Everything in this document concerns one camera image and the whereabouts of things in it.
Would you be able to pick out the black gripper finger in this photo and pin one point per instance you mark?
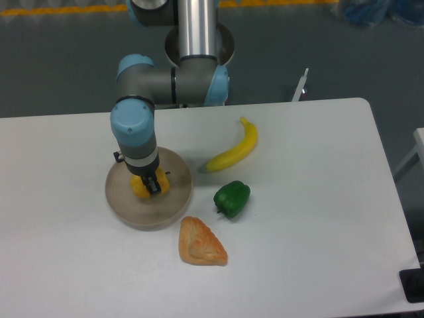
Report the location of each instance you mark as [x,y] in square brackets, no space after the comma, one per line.
[151,184]

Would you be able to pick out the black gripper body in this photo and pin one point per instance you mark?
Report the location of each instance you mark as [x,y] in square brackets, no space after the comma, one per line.
[144,167]

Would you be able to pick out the yellow bell pepper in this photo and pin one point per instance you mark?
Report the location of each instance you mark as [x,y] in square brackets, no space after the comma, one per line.
[142,191]

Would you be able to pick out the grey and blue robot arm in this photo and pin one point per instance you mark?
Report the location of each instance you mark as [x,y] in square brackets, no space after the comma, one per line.
[141,86]

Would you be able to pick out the beige round plate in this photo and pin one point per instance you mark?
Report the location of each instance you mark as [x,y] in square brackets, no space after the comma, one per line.
[159,211]

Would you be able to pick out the green bell pepper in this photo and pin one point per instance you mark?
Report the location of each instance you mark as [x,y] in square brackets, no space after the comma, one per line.
[231,198]

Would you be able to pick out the golden triangular pastry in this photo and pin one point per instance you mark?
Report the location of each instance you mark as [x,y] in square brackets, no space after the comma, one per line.
[198,245]

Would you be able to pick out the yellow banana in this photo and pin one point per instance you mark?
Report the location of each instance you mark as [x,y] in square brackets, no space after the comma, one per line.
[237,153]

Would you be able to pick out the white furniture edge at right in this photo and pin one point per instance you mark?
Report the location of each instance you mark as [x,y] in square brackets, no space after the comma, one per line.
[412,158]

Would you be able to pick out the black device at table edge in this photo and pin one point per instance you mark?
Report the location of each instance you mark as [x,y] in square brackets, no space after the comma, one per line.
[412,284]

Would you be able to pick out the white metal frame bar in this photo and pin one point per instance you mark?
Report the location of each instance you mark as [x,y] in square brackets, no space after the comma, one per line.
[300,89]

